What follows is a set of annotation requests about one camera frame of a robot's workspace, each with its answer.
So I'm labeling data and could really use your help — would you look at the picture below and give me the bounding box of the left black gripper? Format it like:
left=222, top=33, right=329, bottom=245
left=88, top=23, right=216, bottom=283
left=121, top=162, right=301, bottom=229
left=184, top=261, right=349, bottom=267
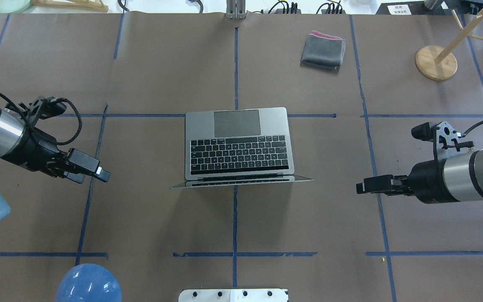
left=2, top=127, right=111, bottom=184

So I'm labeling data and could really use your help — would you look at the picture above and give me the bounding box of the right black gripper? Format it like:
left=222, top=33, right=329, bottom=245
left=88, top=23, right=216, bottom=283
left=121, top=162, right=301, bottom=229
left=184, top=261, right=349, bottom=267
left=356, top=160, right=450, bottom=204

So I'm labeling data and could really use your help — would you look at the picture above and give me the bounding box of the grey laptop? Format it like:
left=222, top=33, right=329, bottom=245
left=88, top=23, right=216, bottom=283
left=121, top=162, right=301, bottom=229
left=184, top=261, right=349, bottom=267
left=176, top=107, right=310, bottom=189

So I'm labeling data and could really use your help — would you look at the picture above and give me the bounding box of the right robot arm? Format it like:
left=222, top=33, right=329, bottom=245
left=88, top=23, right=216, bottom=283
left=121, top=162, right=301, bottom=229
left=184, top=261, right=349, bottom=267
left=355, top=149, right=483, bottom=204

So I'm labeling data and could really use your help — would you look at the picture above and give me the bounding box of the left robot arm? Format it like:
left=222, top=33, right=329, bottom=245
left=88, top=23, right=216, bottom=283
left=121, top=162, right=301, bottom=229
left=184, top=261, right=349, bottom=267
left=0, top=97, right=110, bottom=220

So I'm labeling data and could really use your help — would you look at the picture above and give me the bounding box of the blue desk lamp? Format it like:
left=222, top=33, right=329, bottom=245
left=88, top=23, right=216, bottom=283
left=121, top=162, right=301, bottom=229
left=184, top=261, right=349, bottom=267
left=55, top=263, right=122, bottom=302

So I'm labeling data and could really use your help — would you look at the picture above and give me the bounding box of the wooden stand round base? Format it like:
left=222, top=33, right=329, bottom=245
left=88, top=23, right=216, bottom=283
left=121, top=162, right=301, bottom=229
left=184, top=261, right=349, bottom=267
left=415, top=0, right=483, bottom=81

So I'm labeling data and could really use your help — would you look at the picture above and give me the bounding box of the folded grey cloth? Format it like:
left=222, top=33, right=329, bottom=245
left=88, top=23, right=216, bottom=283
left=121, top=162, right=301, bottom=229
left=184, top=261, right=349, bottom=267
left=301, top=31, right=345, bottom=70

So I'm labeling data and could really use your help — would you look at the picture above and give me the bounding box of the wooden rack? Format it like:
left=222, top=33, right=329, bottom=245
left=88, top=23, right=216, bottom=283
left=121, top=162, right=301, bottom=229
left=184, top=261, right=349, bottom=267
left=30, top=0, right=109, bottom=13

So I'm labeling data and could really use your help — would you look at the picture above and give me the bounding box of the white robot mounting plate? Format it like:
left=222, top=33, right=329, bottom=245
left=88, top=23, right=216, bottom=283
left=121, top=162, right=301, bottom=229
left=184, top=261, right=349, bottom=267
left=178, top=288, right=289, bottom=302

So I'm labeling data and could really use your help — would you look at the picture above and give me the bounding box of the white label sign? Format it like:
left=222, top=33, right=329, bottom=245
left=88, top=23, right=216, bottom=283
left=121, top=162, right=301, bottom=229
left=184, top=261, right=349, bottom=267
left=387, top=4, right=412, bottom=15

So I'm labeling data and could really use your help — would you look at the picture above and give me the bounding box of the green tape roll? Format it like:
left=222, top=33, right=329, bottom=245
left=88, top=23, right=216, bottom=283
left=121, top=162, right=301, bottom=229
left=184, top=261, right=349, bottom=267
left=0, top=0, right=32, bottom=13

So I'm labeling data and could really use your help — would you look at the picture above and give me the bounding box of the left braided cable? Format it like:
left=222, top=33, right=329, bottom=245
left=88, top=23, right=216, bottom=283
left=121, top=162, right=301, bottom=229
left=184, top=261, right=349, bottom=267
left=0, top=84, right=83, bottom=146

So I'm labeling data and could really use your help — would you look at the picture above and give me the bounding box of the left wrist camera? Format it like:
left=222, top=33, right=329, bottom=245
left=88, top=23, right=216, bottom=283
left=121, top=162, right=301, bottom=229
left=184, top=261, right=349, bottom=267
left=26, top=96, right=67, bottom=126

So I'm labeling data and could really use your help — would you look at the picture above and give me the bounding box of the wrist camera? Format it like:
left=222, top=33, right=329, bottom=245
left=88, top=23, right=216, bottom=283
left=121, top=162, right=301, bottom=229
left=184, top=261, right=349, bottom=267
left=411, top=122, right=475, bottom=161
left=26, top=96, right=67, bottom=126

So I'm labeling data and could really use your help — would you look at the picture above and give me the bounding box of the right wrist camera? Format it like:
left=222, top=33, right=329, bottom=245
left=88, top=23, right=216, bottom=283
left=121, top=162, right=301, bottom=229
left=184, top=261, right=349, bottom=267
left=411, top=122, right=475, bottom=161

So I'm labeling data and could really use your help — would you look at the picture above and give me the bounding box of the black cable bundle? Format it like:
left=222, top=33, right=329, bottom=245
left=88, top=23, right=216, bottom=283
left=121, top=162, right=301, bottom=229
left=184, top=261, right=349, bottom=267
left=261, top=1, right=344, bottom=15

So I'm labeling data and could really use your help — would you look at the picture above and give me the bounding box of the metal camera post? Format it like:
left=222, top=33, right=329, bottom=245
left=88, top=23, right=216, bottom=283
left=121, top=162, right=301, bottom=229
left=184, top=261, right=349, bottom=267
left=226, top=0, right=247, bottom=20

